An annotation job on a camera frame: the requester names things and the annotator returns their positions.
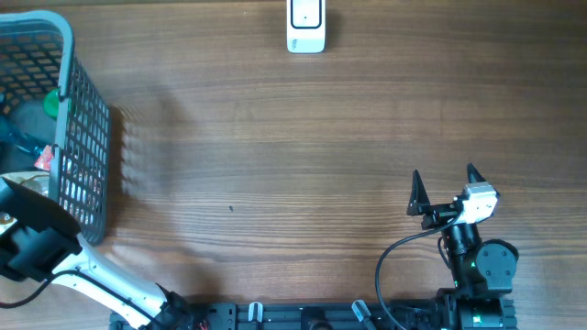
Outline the small red white carton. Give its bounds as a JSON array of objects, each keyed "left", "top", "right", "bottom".
[{"left": 34, "top": 145, "right": 54, "bottom": 171}]

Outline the green lid jar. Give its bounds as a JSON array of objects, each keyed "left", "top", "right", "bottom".
[{"left": 42, "top": 88, "right": 77, "bottom": 120}]

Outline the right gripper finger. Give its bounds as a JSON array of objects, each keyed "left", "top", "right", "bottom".
[
  {"left": 406, "top": 170, "right": 431, "bottom": 216},
  {"left": 467, "top": 163, "right": 486, "bottom": 183}
]

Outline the grey plastic mesh basket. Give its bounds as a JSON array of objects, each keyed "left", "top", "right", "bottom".
[{"left": 1, "top": 10, "right": 112, "bottom": 246}]

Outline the right black cable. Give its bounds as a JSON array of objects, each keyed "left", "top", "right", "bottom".
[{"left": 374, "top": 211, "right": 463, "bottom": 330}]

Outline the brown white snack pouch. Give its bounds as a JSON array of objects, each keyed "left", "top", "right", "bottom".
[{"left": 0, "top": 170, "right": 51, "bottom": 233}]

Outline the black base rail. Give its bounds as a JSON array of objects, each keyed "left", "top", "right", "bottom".
[{"left": 108, "top": 298, "right": 518, "bottom": 330}]

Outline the left black cable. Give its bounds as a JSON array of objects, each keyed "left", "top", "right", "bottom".
[{"left": 0, "top": 269, "right": 161, "bottom": 326}]

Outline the black cable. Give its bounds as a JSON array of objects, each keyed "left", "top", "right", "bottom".
[
  {"left": 374, "top": 211, "right": 463, "bottom": 330},
  {"left": 0, "top": 269, "right": 161, "bottom": 326}
]

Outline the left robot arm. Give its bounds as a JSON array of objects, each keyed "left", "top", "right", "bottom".
[{"left": 1, "top": 178, "right": 198, "bottom": 329}]

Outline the white barcode scanner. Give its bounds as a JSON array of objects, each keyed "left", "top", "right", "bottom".
[{"left": 286, "top": 0, "right": 326, "bottom": 54}]

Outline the blue mouthwash bottle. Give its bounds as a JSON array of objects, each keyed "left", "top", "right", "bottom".
[{"left": 1, "top": 115, "right": 47, "bottom": 157}]

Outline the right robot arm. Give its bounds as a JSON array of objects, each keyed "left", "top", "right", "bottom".
[{"left": 406, "top": 164, "right": 519, "bottom": 329}]

